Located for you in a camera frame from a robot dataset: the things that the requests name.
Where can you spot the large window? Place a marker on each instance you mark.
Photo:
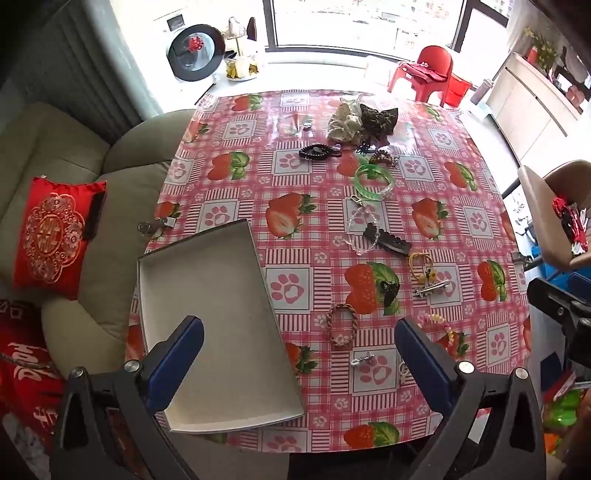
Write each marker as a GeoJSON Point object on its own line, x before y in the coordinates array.
{"type": "Point", "coordinates": [346, 23]}

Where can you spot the tiered snack tray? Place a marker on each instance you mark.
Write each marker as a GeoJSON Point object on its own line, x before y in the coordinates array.
{"type": "Point", "coordinates": [240, 67]}

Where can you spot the grey bottle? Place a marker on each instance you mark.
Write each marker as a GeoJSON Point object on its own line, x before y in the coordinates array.
{"type": "Point", "coordinates": [481, 94]}

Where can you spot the vase with flowers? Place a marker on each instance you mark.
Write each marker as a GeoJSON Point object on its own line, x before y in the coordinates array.
{"type": "Point", "coordinates": [542, 50]}

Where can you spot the silver dangle earring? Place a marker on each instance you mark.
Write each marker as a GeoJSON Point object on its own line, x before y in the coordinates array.
{"type": "Point", "coordinates": [367, 359]}

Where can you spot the red gold embroidered cushion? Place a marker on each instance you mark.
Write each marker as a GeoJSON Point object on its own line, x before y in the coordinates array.
{"type": "Point", "coordinates": [51, 235]}

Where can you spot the green translucent bangle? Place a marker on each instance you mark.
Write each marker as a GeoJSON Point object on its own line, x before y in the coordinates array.
{"type": "Point", "coordinates": [358, 182]}

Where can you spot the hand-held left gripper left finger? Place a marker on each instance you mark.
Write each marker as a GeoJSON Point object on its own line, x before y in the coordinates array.
{"type": "Point", "coordinates": [180, 355]}

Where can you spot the red black cloth bundle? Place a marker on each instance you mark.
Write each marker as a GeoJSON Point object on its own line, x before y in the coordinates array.
{"type": "Point", "coordinates": [572, 221]}

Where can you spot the black claw hair clip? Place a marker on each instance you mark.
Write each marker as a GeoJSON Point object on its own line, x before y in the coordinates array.
{"type": "Point", "coordinates": [388, 241]}

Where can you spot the strawberry print tablecloth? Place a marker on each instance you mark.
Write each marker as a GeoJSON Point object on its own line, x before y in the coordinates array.
{"type": "Point", "coordinates": [300, 194]}

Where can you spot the red white print cushion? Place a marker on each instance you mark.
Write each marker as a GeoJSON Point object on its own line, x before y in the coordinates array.
{"type": "Point", "coordinates": [23, 369]}

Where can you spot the white cabinet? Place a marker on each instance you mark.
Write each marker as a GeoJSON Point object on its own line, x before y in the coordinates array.
{"type": "Point", "coordinates": [531, 106]}

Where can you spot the red plastic chair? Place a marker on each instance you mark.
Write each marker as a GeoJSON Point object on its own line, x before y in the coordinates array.
{"type": "Point", "coordinates": [429, 62]}

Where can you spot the red plastic basin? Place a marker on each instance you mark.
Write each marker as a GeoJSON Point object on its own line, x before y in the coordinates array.
{"type": "Point", "coordinates": [457, 92]}

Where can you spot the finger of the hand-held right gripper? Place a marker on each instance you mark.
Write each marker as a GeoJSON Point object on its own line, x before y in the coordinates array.
{"type": "Point", "coordinates": [549, 295]}

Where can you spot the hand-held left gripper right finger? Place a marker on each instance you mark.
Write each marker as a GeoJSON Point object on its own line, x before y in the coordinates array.
{"type": "Point", "coordinates": [425, 355]}

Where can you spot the white shallow box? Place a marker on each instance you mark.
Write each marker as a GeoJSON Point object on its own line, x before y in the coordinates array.
{"type": "Point", "coordinates": [207, 300]}

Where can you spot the blue bin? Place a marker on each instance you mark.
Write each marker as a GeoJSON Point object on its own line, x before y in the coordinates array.
{"type": "Point", "coordinates": [549, 265]}

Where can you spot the dark patterned scrunchie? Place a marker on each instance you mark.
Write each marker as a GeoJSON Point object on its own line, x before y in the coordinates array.
{"type": "Point", "coordinates": [378, 119]}

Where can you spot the brown chair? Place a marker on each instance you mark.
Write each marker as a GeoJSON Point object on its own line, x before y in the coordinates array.
{"type": "Point", "coordinates": [540, 217]}

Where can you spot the beige sofa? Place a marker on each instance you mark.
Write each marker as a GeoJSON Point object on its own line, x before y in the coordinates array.
{"type": "Point", "coordinates": [129, 194]}

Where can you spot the silver toothed hair clip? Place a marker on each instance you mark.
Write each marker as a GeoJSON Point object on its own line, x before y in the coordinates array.
{"type": "Point", "coordinates": [431, 288]}

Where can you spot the dark hair clip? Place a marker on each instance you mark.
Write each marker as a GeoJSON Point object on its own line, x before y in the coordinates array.
{"type": "Point", "coordinates": [391, 295]}

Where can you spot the white washing machine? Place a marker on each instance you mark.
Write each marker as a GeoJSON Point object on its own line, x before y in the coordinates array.
{"type": "Point", "coordinates": [194, 50]}

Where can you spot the cream scrunchie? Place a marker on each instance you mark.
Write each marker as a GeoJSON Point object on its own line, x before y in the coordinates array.
{"type": "Point", "coordinates": [344, 121]}

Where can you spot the black slim remote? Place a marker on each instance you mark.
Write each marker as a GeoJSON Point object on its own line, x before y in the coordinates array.
{"type": "Point", "coordinates": [94, 214]}

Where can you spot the green plastic toy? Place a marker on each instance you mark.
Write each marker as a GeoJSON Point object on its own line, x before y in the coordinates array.
{"type": "Point", "coordinates": [561, 410]}

